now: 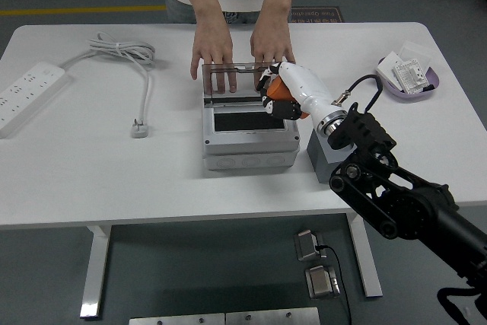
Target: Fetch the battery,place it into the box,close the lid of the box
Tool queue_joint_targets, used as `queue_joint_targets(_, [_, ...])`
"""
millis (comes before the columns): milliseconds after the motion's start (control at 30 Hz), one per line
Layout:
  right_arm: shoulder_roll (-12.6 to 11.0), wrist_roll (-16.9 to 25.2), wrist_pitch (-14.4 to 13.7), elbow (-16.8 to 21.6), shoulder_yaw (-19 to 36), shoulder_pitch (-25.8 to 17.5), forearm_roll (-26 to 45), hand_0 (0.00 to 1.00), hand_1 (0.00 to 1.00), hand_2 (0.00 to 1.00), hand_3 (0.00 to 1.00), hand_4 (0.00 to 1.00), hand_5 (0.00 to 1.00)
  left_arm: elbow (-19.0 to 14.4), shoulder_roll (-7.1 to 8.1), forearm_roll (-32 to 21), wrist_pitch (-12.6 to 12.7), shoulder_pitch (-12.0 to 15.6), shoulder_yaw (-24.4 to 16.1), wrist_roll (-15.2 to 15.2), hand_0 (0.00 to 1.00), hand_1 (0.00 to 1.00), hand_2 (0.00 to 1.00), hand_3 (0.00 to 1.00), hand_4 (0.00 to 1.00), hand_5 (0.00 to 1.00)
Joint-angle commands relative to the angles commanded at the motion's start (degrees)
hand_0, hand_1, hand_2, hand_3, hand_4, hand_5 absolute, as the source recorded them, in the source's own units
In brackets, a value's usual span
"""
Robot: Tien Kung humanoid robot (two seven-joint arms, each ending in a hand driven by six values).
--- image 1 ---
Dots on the transparent hinged box lid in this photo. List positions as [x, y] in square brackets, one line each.
[206, 81]

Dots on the white socket panel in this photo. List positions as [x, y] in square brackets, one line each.
[409, 75]

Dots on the white flat card box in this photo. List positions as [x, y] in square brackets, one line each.
[388, 66]

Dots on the white power strip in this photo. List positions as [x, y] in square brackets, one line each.
[26, 93]

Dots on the grey cube battery holder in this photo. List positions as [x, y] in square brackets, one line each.
[317, 153]

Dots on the person's right hand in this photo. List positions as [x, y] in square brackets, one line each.
[211, 45]

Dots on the orange cylindrical battery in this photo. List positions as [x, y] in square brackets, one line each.
[277, 89]

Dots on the grey plastic junction box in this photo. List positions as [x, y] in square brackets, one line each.
[247, 146]

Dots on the small black part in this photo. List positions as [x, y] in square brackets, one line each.
[429, 88]

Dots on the grey metal plate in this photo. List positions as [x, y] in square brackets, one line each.
[272, 316]
[177, 319]

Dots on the yellow floor tape line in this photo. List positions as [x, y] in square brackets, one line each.
[95, 9]

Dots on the white table leg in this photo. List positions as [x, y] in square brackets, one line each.
[367, 264]
[95, 271]

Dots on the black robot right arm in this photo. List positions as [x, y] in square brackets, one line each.
[418, 203]

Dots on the purple shallow tray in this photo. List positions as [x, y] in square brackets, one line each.
[411, 97]

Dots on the person's left hand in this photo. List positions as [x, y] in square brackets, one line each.
[270, 43]

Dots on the dark floor sign mat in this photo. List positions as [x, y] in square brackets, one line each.
[319, 14]

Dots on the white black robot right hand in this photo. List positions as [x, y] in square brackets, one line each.
[304, 81]

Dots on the metal foot pedal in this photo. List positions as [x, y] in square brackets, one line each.
[306, 247]
[321, 283]

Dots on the clear plastic bag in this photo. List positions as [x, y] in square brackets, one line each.
[416, 51]

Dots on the white power plug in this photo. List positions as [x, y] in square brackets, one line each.
[139, 131]

